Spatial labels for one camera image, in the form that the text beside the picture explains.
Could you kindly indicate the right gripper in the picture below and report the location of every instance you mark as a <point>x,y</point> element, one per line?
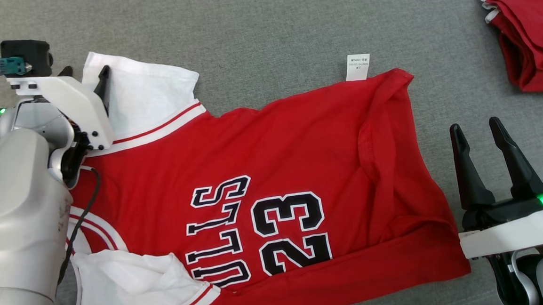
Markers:
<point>507,232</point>

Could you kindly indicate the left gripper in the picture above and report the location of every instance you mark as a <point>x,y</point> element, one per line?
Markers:
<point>78,107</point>

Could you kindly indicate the red shorts white stripes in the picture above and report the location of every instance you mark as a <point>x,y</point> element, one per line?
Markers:
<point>533,32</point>

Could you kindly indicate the red basketball jersey white sleeves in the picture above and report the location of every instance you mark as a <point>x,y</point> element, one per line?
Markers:
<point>299,146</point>

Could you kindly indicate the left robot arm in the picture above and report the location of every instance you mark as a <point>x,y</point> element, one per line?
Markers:
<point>16,210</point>

